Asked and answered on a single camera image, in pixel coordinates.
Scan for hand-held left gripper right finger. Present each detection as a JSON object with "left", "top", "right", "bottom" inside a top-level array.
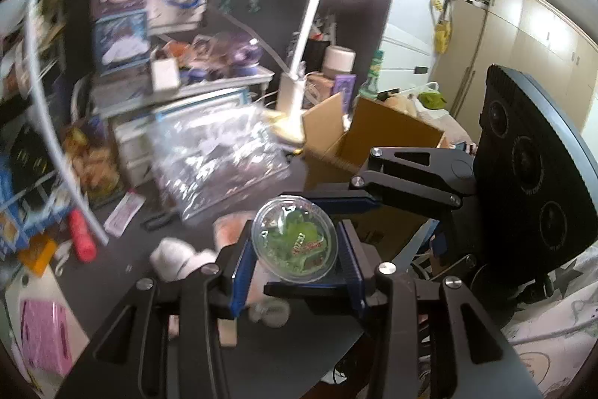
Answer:
[{"left": 334, "top": 219, "right": 545, "bottom": 399}]

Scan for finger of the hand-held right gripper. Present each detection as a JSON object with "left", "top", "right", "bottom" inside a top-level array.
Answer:
[
  {"left": 279, "top": 147, "right": 478, "bottom": 213},
  {"left": 263, "top": 282, "right": 365, "bottom": 304}
]

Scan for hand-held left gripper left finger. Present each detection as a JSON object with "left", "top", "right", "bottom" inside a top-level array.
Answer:
[{"left": 56, "top": 219, "right": 262, "bottom": 399}]

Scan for round clear container green contents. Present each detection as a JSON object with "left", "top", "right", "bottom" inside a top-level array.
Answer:
[{"left": 251, "top": 196, "right": 336, "bottom": 284}]

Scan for pink quilt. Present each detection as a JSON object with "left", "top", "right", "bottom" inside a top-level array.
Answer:
[{"left": 418, "top": 107, "right": 476, "bottom": 148}]

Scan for small wooden block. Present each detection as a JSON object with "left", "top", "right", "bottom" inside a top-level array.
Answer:
[{"left": 219, "top": 319, "right": 240, "bottom": 347}]

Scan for brown cardboard box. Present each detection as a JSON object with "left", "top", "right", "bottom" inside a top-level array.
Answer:
[{"left": 301, "top": 93, "right": 447, "bottom": 243}]

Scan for white pink plush toy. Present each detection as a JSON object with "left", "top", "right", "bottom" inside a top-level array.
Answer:
[{"left": 149, "top": 214, "right": 291, "bottom": 328}]

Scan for green plush toy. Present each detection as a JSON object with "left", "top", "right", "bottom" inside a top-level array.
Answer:
[{"left": 418, "top": 90, "right": 448, "bottom": 110}]

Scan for black pens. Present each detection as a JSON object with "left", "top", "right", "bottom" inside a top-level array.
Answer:
[{"left": 141, "top": 214, "right": 172, "bottom": 232}]

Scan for green printed pack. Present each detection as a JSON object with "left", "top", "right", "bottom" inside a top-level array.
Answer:
[{"left": 359, "top": 50, "right": 386, "bottom": 101}]

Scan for purple box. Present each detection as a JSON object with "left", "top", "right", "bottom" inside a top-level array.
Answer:
[{"left": 334, "top": 74, "right": 357, "bottom": 117}]

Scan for clear plastic zip bag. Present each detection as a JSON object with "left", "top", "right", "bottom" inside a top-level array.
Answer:
[{"left": 149, "top": 104, "right": 291, "bottom": 223}]

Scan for beige tumbler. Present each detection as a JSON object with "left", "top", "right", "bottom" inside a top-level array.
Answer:
[{"left": 324, "top": 45, "right": 355, "bottom": 80}]

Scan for yellow hanging bag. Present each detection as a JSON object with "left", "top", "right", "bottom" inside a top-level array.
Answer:
[{"left": 434, "top": 18, "right": 455, "bottom": 52}]

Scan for beige wardrobe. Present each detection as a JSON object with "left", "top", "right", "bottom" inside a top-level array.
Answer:
[{"left": 448, "top": 0, "right": 598, "bottom": 140}]

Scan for white printed cloth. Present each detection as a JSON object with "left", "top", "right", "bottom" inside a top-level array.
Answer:
[{"left": 505, "top": 240, "right": 598, "bottom": 399}]

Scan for red plastic bottle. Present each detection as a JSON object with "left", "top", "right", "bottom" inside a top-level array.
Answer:
[{"left": 69, "top": 209, "right": 98, "bottom": 262}]

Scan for beige desk mat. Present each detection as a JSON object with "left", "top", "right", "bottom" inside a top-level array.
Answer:
[{"left": 4, "top": 270, "right": 90, "bottom": 383}]

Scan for white desk lamp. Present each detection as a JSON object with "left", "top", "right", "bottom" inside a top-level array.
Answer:
[{"left": 264, "top": 0, "right": 421, "bottom": 147}]

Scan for orange small box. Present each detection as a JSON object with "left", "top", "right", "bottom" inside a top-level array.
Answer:
[{"left": 19, "top": 235, "right": 58, "bottom": 276}]

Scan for pink tissue pack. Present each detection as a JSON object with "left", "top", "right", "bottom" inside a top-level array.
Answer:
[{"left": 19, "top": 298, "right": 74, "bottom": 376}]

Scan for purple glass globe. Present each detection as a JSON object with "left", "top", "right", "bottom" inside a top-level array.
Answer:
[{"left": 232, "top": 37, "right": 263, "bottom": 76}]

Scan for white cube box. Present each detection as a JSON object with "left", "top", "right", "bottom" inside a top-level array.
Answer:
[{"left": 150, "top": 58, "right": 181, "bottom": 94}]

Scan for blue snack package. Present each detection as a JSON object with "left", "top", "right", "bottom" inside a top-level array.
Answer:
[{"left": 0, "top": 156, "right": 72, "bottom": 251}]

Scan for blue character display box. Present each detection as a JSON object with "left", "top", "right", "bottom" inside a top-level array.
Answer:
[{"left": 92, "top": 13, "right": 151, "bottom": 76}]

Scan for white wire rack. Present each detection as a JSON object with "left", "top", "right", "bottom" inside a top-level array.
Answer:
[{"left": 0, "top": 0, "right": 110, "bottom": 248}]

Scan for white wall socket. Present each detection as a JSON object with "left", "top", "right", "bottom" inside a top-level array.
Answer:
[{"left": 147, "top": 0, "right": 209, "bottom": 34}]

